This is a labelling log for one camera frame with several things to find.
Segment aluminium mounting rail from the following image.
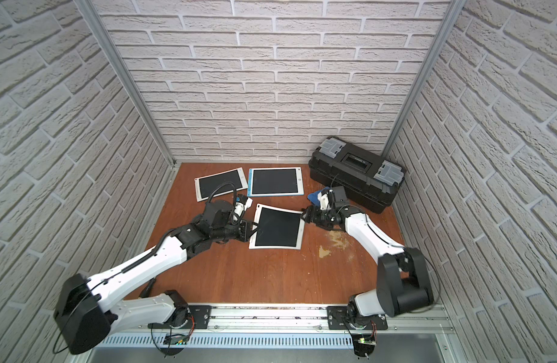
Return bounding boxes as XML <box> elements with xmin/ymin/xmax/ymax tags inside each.
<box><xmin>80</xmin><ymin>302</ymin><xmax>456</xmax><ymax>336</ymax></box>

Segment blue-edged drawing tablet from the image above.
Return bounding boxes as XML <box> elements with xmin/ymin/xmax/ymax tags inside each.
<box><xmin>248</xmin><ymin>167</ymin><xmax>304</xmax><ymax>197</ymax></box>

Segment blue microfiber cleaning mitt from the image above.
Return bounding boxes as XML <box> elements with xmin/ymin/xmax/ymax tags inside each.
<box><xmin>307</xmin><ymin>187</ymin><xmax>329</xmax><ymax>206</ymax></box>

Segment white drawing tablet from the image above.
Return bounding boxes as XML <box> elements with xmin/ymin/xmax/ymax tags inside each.
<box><xmin>249</xmin><ymin>204</ymin><xmax>305</xmax><ymax>250</ymax></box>
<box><xmin>195</xmin><ymin>167</ymin><xmax>248</xmax><ymax>202</ymax></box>

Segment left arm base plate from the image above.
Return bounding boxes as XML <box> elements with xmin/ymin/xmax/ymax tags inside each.
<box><xmin>148</xmin><ymin>305</ymin><xmax>213</xmax><ymax>330</ymax></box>

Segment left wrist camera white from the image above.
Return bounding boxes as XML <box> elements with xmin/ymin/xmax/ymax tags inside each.
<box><xmin>232</xmin><ymin>195</ymin><xmax>253</xmax><ymax>225</ymax></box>

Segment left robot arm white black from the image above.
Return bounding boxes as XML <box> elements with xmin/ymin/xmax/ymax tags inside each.
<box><xmin>53</xmin><ymin>195</ymin><xmax>254</xmax><ymax>355</ymax></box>

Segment black toolbox grey latches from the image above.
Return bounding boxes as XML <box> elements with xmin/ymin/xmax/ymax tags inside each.
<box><xmin>308</xmin><ymin>136</ymin><xmax>406</xmax><ymax>213</ymax></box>

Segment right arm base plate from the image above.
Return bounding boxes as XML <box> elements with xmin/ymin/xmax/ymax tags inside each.
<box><xmin>325</xmin><ymin>306</ymin><xmax>388</xmax><ymax>332</ymax></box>

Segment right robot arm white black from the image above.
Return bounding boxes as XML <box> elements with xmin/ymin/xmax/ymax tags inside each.
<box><xmin>301</xmin><ymin>186</ymin><xmax>435</xmax><ymax>324</ymax></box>

